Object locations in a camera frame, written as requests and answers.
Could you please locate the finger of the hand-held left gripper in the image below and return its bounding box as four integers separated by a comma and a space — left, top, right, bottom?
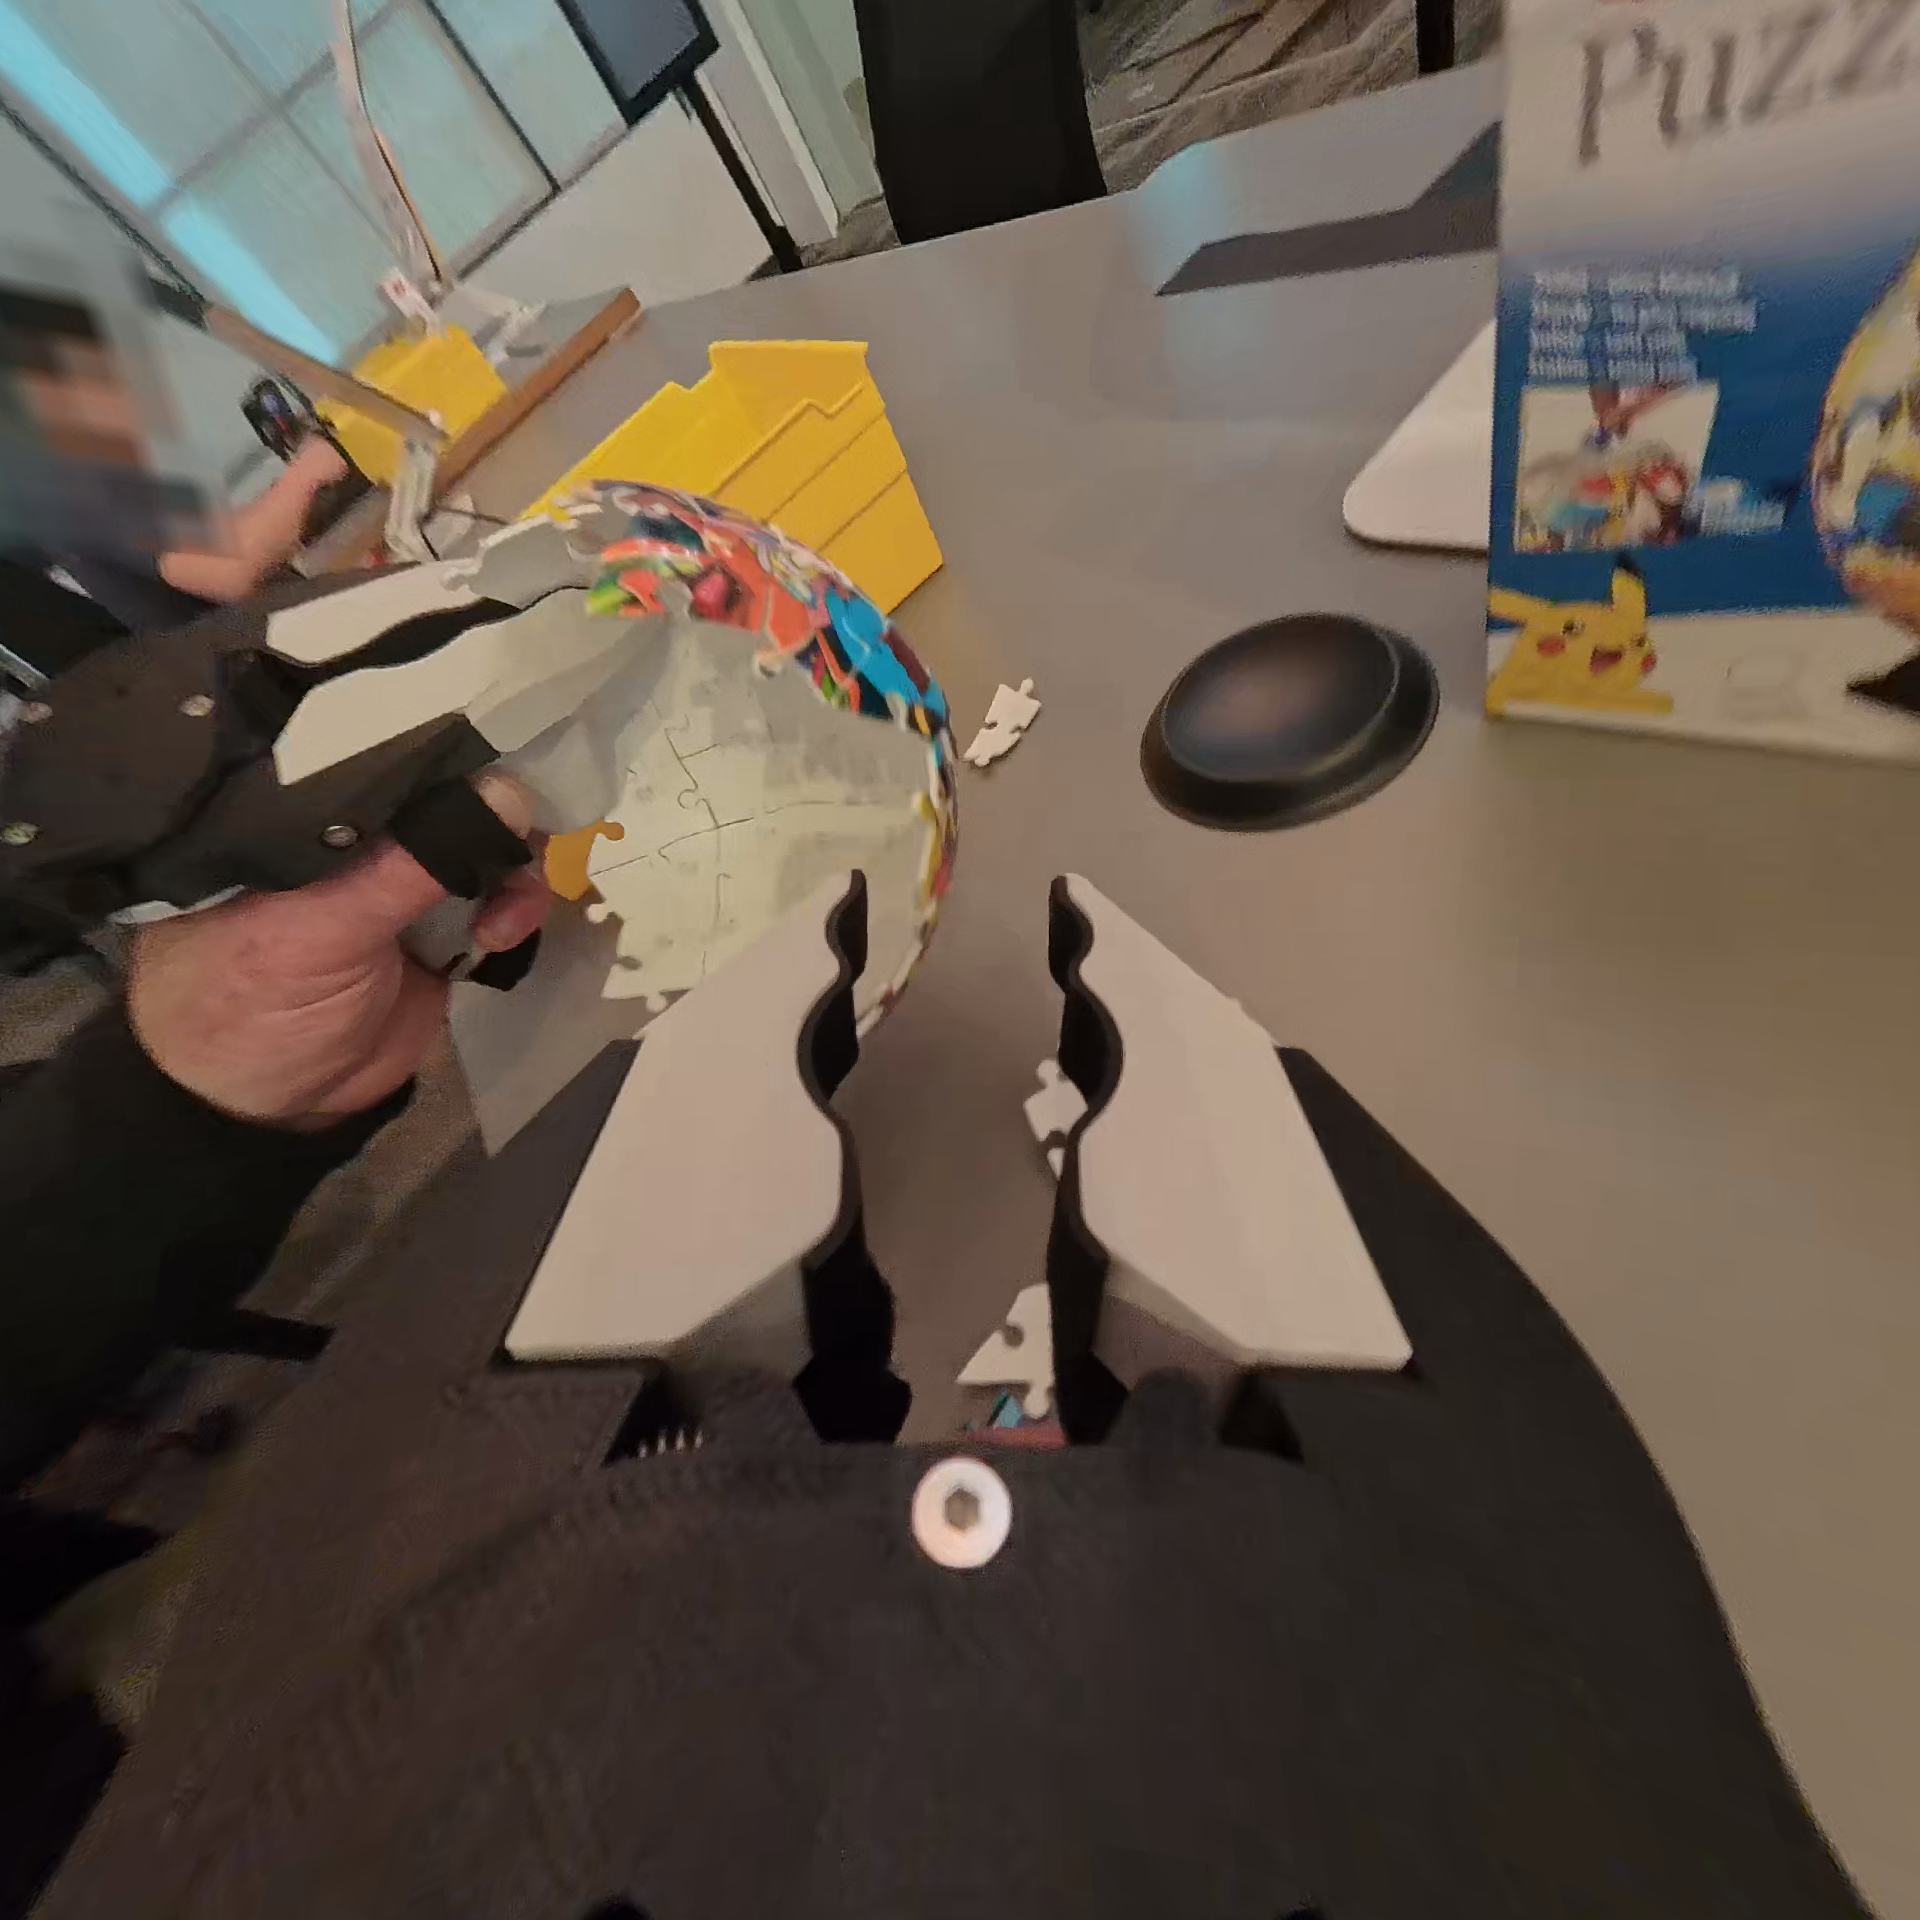
270, 563, 522, 672
272, 589, 666, 835

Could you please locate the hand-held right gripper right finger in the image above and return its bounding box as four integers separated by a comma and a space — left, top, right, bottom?
1043, 874, 1412, 1449

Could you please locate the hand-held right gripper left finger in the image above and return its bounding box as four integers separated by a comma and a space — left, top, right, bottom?
503, 868, 917, 1449

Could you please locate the partly built puzzle ball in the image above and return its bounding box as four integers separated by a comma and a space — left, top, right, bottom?
476, 476, 960, 1035

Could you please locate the black round ball stand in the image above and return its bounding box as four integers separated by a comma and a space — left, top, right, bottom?
1138, 611, 1440, 835

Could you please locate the blue puzzle box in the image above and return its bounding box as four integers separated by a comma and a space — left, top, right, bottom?
1487, 0, 1920, 768

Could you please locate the person's left hand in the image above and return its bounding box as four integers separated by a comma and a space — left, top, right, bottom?
129, 773, 561, 1137

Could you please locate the small yellow bin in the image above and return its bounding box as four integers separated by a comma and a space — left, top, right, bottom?
320, 322, 510, 487

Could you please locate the yellow plastic bin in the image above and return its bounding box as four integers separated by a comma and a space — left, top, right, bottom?
517, 338, 943, 906

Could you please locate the black monitor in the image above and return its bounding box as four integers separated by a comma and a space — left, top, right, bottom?
555, 0, 728, 123

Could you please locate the black office chair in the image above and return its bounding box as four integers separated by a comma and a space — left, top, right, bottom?
849, 0, 1111, 243

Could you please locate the white document stand base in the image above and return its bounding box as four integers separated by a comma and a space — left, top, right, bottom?
1341, 322, 1503, 558

